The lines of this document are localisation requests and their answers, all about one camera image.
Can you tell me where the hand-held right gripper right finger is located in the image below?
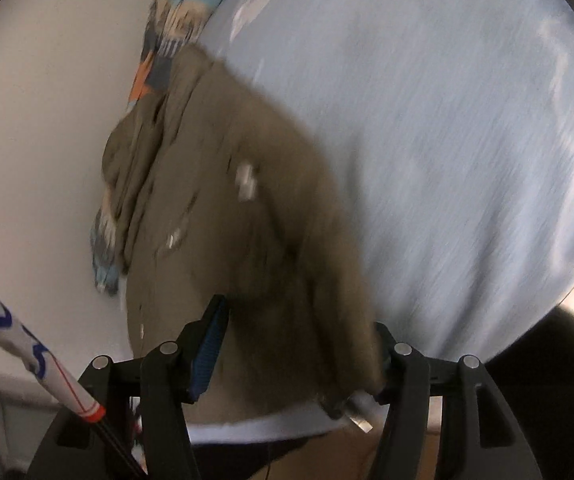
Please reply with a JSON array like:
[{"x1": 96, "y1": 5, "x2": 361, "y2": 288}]
[{"x1": 367, "y1": 322, "x2": 545, "y2": 480}]

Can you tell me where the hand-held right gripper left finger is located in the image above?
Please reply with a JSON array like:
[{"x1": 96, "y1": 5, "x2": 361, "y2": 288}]
[{"x1": 27, "y1": 294, "x2": 230, "y2": 480}]

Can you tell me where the olive quilted hooded jacket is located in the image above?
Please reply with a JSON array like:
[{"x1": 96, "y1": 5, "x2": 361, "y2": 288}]
[{"x1": 103, "y1": 45, "x2": 392, "y2": 433}]

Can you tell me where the light blue bed sheet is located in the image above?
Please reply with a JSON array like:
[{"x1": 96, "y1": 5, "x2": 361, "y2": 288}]
[{"x1": 187, "y1": 0, "x2": 574, "y2": 443}]

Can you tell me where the rolled patterned quilt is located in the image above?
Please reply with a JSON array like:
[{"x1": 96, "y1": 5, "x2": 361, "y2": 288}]
[{"x1": 90, "y1": 0, "x2": 263, "y2": 296}]

